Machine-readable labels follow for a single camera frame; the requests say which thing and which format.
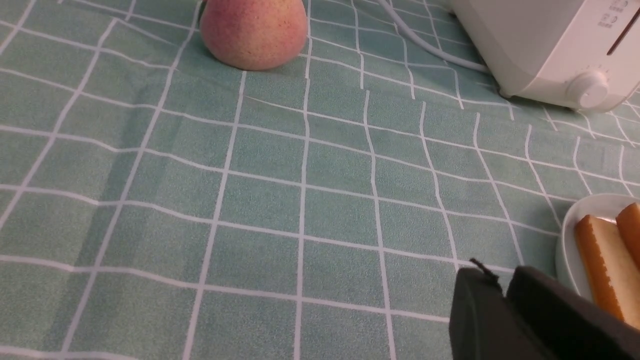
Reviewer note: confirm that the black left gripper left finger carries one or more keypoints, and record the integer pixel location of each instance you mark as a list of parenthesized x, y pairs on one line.
[(482, 323)]

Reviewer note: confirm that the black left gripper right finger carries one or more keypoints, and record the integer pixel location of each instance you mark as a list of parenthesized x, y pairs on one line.
[(567, 324)]

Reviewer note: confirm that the toast slice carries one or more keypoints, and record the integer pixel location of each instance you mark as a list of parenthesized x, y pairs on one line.
[(628, 224), (615, 280)]

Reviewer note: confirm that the pale blue plate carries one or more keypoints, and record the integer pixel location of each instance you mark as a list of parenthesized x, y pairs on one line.
[(576, 237)]

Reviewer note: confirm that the white two-slot toaster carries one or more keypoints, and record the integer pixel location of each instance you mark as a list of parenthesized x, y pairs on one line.
[(579, 54)]

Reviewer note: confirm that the green checked tablecloth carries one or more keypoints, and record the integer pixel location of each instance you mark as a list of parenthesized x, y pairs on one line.
[(157, 204)]

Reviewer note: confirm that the pink peach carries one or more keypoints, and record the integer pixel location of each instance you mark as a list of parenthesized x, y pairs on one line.
[(253, 35)]

